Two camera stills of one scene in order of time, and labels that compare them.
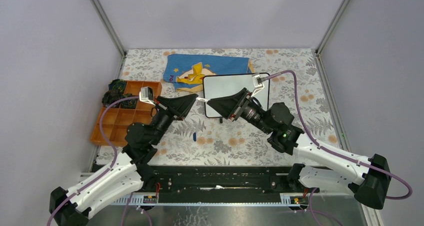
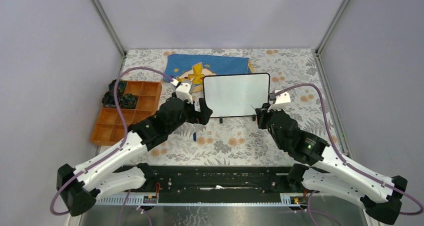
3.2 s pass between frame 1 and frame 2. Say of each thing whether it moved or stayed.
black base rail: stayed
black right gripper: moved
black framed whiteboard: stayed
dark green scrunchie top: stayed
